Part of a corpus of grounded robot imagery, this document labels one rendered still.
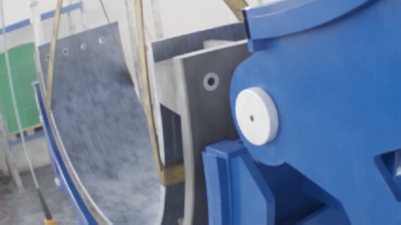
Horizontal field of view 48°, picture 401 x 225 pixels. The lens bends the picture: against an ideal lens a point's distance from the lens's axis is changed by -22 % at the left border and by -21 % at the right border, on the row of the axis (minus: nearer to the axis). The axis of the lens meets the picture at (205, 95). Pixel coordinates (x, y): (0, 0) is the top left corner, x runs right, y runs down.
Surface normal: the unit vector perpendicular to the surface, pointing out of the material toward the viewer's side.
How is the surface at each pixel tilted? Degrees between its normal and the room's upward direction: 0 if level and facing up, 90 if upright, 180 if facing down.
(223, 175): 97
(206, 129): 103
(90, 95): 65
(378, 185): 90
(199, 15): 90
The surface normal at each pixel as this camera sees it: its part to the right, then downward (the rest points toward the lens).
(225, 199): 0.55, 0.26
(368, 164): -0.84, 0.26
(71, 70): 0.44, -0.16
